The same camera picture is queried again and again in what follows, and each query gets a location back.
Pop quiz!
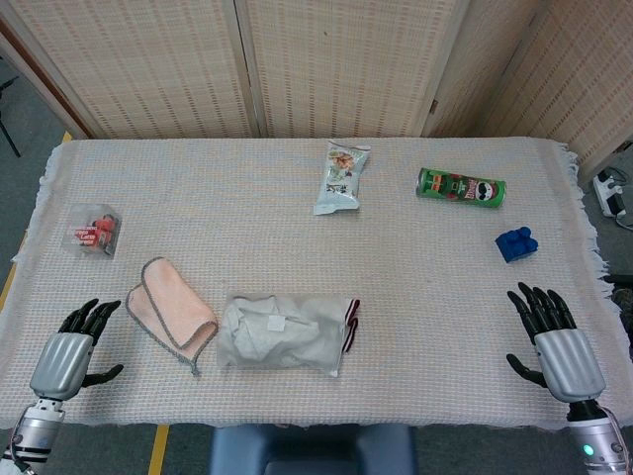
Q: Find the small red candy bag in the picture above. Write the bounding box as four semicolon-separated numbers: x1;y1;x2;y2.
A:
62;203;124;262

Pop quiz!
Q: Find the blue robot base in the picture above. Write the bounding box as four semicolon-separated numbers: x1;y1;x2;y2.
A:
210;424;419;475

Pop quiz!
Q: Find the green Pringles can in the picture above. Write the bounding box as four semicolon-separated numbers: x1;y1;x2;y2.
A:
414;166;507;211

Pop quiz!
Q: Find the pink towel with grey edge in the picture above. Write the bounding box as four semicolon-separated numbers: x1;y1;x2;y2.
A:
125;255;220;378

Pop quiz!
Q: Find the woven folding screen panel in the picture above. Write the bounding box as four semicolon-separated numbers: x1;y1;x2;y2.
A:
234;0;474;140
482;0;633;187
422;0;550;140
0;0;262;141

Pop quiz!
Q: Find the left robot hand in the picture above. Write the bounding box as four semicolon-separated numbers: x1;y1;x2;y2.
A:
28;298;126;402

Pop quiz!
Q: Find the white snack packet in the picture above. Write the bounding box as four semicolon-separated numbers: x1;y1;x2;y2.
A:
313;140;372;217

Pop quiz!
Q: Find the blue toy block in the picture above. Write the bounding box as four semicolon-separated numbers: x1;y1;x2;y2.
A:
495;225;539;265

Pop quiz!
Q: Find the woven fringed tablecloth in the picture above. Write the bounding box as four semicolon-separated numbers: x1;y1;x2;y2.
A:
0;137;622;430

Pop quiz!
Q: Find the white power strip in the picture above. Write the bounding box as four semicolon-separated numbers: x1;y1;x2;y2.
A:
592;167;629;219

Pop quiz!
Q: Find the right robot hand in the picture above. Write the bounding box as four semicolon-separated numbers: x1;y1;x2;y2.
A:
504;281;608;405

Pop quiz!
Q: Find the black chair leg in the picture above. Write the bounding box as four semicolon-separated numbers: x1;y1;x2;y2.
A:
0;56;23;159

